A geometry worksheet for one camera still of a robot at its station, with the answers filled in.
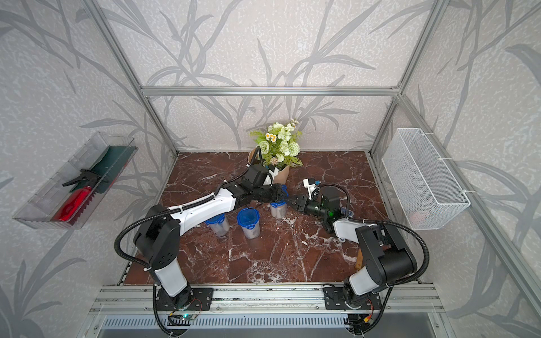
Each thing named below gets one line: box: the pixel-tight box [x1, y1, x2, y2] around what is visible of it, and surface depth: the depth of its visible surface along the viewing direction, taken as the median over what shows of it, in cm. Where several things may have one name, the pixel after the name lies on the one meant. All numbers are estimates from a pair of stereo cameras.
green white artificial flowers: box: [250, 118, 303, 172], surface depth 87 cm
